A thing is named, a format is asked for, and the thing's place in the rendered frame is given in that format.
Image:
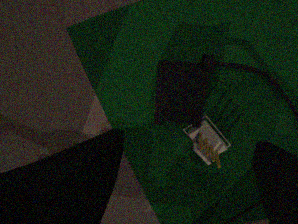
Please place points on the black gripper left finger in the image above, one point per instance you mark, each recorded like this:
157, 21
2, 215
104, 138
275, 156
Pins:
71, 187

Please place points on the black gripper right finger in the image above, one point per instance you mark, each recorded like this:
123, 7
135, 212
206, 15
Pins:
276, 173

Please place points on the black plug with cable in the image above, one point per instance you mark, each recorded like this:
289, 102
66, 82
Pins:
182, 86

